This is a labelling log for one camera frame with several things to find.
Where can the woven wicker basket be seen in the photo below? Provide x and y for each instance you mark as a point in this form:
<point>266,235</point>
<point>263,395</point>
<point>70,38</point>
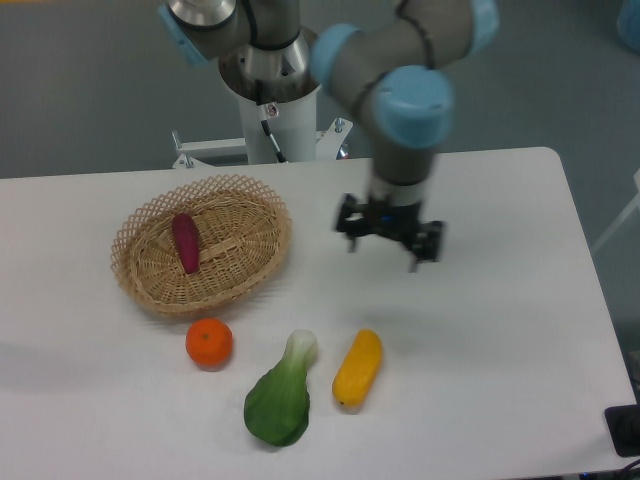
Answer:
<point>244,233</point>

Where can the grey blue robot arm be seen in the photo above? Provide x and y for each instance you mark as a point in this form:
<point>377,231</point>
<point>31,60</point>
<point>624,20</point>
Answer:
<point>389,81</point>

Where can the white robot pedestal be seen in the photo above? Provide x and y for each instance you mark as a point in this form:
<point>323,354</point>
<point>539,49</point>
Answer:
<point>276,96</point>

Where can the black device at edge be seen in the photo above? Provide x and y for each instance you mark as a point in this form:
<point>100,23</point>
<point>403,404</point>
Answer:
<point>623,426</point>

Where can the white metal base frame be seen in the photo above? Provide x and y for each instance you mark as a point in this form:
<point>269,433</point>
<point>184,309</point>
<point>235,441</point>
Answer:
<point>331,144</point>

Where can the orange mandarin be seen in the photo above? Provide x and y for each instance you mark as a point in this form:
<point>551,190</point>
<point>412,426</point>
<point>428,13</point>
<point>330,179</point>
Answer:
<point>209,343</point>

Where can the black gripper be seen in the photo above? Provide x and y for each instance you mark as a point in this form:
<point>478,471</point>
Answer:
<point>394,222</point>

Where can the purple sweet potato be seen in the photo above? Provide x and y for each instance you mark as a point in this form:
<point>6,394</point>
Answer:
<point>185,236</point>

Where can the green bok choy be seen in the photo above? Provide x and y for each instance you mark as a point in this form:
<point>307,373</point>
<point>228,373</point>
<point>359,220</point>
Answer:
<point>276,409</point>

